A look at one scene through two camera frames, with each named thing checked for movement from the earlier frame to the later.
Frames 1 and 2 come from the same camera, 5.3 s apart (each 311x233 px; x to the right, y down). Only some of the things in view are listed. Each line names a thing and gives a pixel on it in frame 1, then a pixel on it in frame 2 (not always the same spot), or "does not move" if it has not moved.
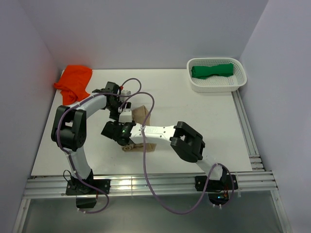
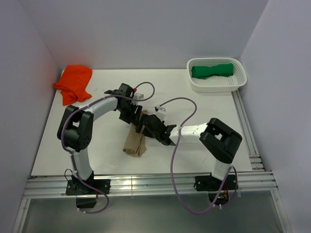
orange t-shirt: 73,84 does not move
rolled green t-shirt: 203,71 does not move
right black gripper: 117,123 → 139,127
